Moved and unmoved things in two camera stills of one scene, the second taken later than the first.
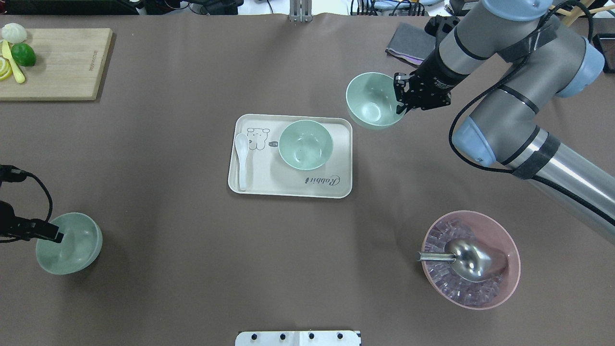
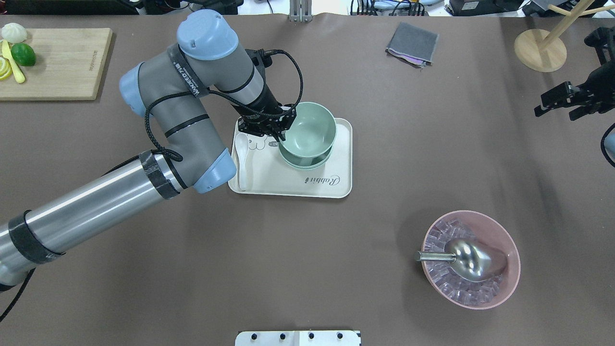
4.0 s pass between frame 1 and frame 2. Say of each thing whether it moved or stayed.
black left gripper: moved
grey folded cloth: stayed
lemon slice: stayed
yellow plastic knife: stayed
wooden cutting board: stayed
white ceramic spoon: stayed
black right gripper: moved
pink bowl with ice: stayed
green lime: stayed
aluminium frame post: stayed
